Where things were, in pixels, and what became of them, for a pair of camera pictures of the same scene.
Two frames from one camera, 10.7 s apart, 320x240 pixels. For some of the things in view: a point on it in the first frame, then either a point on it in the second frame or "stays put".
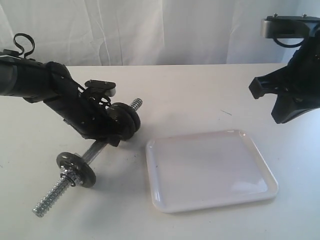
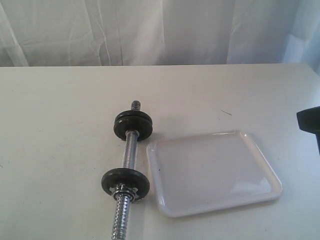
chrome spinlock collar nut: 69,175 to 122,192
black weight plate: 131,111 to 143,125
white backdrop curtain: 149,32 stays put
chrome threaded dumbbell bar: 69,176 to 122,208
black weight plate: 120,124 to 134,111
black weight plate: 83,173 to 134,177
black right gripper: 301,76 to 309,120
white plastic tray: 202,170 stays put
